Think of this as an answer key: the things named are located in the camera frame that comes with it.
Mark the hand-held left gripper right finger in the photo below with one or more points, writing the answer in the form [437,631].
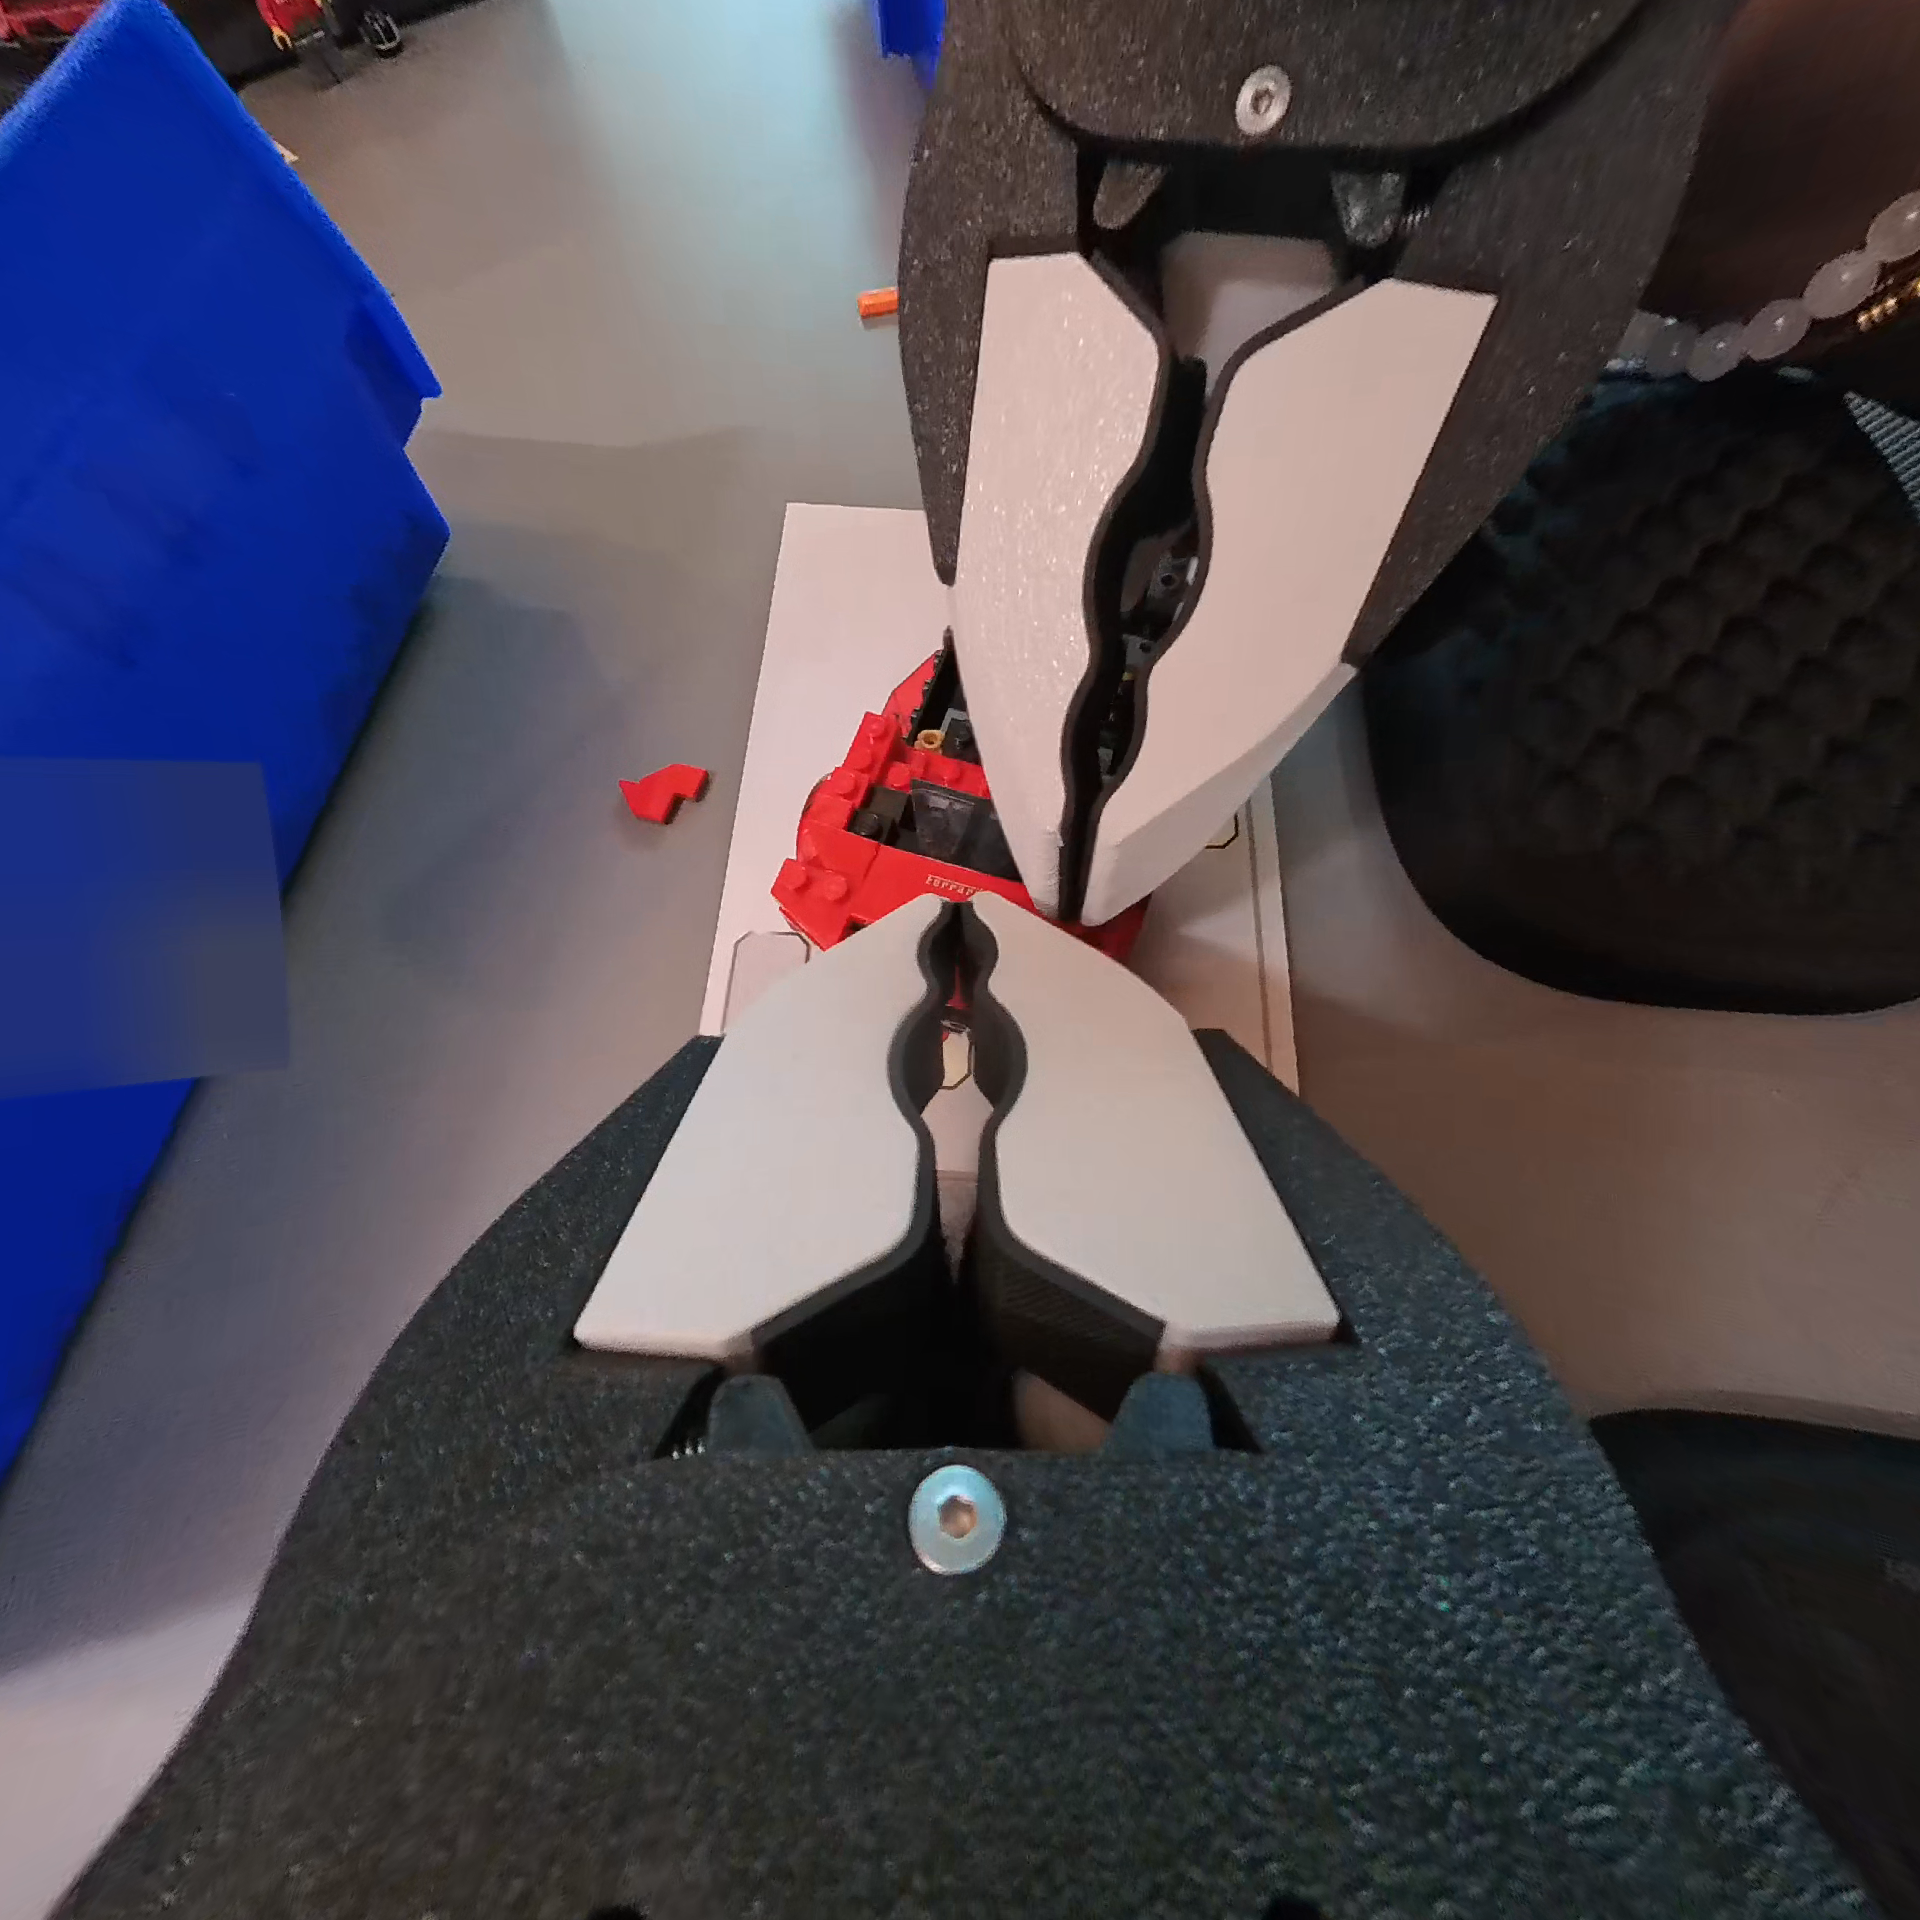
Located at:
[1170,1200]

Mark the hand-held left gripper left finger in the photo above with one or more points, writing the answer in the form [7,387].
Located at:
[751,1200]

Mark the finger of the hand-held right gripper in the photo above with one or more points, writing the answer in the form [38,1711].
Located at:
[1034,525]
[1290,525]

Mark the red lego car body section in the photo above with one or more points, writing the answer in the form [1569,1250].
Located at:
[871,855]

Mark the blue plastic bin with divider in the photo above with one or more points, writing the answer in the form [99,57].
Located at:
[151,525]

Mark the person's right forearm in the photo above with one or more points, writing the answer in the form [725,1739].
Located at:
[1785,150]

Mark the angled red lego piece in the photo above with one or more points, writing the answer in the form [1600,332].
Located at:
[660,793]

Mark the lego minifigure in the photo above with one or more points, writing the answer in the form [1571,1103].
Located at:
[278,23]

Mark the white instruction booklet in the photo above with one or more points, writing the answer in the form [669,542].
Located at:
[781,675]

